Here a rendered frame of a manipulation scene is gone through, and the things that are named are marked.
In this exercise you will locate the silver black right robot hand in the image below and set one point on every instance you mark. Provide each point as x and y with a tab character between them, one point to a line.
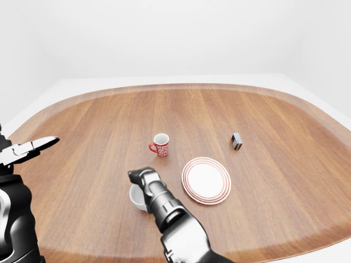
161	197

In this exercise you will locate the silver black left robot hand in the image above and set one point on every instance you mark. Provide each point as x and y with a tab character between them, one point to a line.
20	150

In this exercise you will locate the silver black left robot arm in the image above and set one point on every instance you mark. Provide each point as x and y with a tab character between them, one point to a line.
16	219

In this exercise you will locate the white plate with red rings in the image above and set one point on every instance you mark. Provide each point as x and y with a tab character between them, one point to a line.
206	181

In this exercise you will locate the red white patterned mug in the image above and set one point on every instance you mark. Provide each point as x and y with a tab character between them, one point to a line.
162	149

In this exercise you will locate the small printed box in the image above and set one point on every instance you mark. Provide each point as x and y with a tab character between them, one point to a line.
237	141

